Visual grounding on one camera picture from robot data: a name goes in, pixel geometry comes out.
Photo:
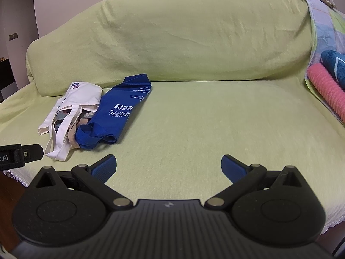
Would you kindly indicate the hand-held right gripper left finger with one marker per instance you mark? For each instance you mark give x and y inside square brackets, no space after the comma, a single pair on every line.
[103,168]

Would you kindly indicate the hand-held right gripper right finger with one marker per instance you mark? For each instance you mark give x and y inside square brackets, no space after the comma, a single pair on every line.
[233,168]

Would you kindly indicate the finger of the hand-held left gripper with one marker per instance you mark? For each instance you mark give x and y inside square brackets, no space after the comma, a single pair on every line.
[33,153]

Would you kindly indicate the blue shopping bag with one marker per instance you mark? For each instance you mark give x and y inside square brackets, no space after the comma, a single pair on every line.
[116,110]

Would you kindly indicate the white tote bag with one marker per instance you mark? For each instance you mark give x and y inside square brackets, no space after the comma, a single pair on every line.
[80,97]

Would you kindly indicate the green covered sofa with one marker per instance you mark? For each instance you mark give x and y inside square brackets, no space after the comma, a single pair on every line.
[194,108]

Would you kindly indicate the dark cabinet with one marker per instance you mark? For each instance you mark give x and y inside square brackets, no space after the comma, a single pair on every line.
[5,78]

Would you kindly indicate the pink ribbed towel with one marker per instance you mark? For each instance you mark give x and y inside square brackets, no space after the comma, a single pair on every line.
[326,89]

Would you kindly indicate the teal striped towel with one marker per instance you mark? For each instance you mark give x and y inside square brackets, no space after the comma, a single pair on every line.
[333,63]

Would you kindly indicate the pastel patchwork cloth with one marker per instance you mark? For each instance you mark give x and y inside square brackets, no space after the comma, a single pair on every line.
[323,32]

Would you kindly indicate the wall switch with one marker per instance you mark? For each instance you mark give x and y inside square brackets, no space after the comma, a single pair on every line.
[13,36]

